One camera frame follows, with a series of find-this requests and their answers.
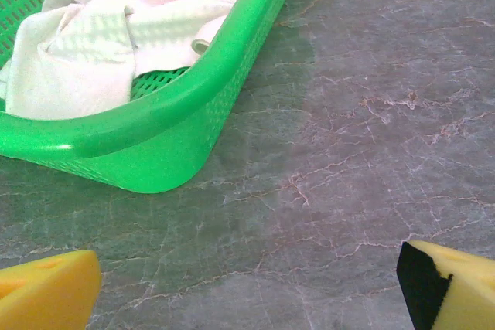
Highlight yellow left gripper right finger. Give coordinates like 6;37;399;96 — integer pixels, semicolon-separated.
397;240;495;330

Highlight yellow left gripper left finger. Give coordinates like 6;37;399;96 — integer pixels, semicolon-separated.
0;250;103;330

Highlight white t-shirt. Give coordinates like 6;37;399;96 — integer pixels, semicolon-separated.
0;0;268;121

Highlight green plastic basket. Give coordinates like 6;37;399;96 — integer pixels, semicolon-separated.
0;0;301;195

